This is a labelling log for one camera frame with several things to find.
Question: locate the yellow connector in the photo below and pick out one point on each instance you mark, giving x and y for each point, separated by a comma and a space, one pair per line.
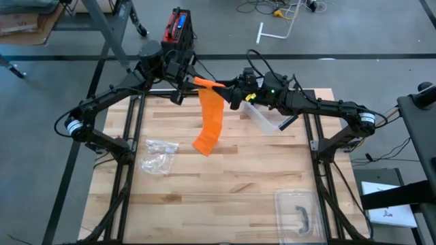
278, 13

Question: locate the cardboard box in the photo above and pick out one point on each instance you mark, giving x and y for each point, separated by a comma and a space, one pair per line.
20, 27

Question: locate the white T-shaped pipe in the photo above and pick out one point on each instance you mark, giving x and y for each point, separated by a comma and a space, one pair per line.
259, 34

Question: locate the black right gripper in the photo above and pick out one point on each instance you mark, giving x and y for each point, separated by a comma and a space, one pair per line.
272, 88

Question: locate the black table frame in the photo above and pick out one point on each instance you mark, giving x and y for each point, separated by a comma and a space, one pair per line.
150, 92

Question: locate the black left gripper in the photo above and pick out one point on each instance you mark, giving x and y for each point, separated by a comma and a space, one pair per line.
185, 64

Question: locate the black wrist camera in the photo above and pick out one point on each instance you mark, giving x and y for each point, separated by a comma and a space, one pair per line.
173, 69
249, 78

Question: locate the grey caster leg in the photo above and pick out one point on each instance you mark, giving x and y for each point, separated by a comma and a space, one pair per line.
15, 70

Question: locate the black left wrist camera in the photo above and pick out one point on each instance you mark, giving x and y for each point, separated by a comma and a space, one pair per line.
173, 69

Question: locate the black clamp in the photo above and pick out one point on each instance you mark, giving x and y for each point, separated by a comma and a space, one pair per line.
95, 147

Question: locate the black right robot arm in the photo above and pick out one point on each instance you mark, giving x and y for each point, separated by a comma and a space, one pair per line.
334, 109

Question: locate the grey flat box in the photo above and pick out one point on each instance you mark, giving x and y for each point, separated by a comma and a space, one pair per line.
378, 175

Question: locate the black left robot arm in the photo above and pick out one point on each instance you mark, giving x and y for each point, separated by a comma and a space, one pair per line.
102, 98

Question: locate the grey metal table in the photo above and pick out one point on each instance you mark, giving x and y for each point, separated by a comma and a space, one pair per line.
105, 34

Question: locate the red black power station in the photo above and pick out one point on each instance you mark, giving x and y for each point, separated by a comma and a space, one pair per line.
177, 27

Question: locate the orange elastic bandage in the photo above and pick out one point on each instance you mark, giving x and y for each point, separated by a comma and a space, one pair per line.
211, 115

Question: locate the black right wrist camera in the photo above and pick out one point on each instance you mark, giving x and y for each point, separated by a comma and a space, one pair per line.
249, 78

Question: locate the white paper box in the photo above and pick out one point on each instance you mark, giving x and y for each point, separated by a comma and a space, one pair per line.
391, 217

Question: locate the clear plastic bag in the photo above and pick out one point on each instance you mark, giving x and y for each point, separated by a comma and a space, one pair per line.
158, 158

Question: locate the black grey side desk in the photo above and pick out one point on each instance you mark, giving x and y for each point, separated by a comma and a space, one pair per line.
420, 129

